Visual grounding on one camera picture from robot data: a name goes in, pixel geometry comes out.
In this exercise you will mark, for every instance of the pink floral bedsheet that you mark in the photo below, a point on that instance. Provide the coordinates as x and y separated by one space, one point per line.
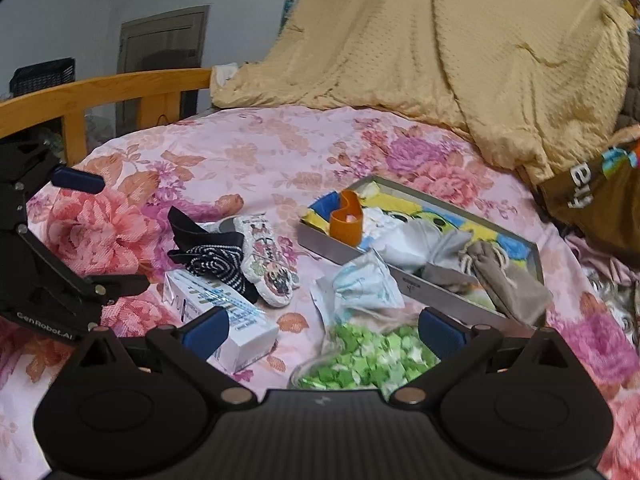
250 160

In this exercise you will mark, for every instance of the gold brocade cloth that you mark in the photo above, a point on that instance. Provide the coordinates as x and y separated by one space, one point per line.
622 310

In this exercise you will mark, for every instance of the brown multicolour striped cloth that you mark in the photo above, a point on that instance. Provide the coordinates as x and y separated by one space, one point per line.
600 220

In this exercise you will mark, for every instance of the bag of green paper stars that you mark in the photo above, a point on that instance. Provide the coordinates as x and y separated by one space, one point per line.
360 360

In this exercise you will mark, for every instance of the white cardboard box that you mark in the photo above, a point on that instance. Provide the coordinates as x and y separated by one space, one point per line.
250 335

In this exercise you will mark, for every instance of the wooden bed rail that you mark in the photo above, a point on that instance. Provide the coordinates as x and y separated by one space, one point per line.
125 82

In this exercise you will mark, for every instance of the grey wall panel door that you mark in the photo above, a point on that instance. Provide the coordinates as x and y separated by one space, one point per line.
165 45

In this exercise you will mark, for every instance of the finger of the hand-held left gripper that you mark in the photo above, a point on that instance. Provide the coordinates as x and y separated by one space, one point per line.
75 180
125 287

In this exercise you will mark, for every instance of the grey cloth pouch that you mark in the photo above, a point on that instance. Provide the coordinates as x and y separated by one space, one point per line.
425 245

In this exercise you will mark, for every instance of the yellow quilted blanket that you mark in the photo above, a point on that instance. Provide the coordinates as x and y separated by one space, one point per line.
425 60

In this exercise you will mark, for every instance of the cartoon patterned sock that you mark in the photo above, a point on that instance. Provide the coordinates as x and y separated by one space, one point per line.
270 270

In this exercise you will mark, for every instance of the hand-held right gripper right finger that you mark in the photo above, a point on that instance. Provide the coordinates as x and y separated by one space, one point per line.
442 332

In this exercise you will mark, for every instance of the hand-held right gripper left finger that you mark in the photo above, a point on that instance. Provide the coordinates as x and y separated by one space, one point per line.
207 332

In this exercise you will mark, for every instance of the teal patterned cloth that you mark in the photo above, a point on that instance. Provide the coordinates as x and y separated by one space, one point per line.
295 2

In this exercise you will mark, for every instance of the black plastic crate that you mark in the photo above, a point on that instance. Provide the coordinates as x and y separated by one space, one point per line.
45 77

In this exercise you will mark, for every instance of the grey shallow box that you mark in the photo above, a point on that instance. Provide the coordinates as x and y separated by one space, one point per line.
320 241

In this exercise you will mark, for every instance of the black striped sock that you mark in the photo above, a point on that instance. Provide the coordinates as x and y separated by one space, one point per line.
210 260

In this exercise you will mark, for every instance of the blue face mask pack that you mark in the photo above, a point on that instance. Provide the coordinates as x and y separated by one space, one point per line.
360 280

